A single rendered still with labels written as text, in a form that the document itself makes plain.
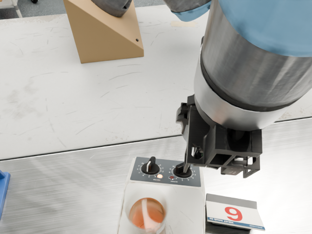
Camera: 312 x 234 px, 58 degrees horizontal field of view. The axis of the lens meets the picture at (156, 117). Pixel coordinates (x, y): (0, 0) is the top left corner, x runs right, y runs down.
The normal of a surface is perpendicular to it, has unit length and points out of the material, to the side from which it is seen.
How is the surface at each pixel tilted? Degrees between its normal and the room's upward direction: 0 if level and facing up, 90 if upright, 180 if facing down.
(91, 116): 0
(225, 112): 104
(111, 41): 90
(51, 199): 0
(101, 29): 90
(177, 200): 0
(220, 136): 15
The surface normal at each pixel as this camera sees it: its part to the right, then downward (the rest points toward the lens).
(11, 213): 0.00, -0.59
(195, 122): -0.03, -0.37
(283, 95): 0.06, 0.93
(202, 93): -0.92, 0.37
